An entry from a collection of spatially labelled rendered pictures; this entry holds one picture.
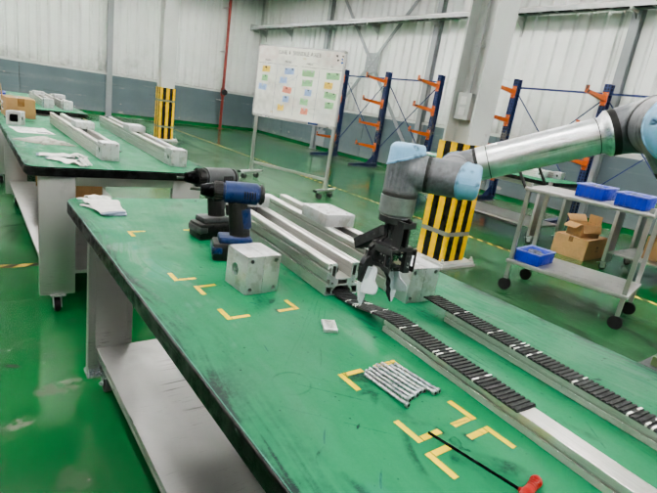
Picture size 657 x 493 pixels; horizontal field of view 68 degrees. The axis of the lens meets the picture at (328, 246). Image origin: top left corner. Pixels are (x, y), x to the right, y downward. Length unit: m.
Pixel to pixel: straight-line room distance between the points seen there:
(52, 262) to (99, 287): 0.84
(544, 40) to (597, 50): 1.02
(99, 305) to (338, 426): 1.40
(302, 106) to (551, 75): 4.76
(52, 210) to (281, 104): 4.98
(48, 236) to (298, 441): 2.19
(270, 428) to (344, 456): 0.11
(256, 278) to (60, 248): 1.75
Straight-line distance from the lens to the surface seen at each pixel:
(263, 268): 1.16
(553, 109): 9.74
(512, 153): 1.12
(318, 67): 6.93
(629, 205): 4.02
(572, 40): 9.87
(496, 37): 4.50
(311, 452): 0.72
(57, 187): 2.70
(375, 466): 0.72
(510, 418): 0.89
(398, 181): 1.01
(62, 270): 2.82
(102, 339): 2.08
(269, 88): 7.41
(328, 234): 1.56
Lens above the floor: 1.23
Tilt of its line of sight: 16 degrees down
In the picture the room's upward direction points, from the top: 9 degrees clockwise
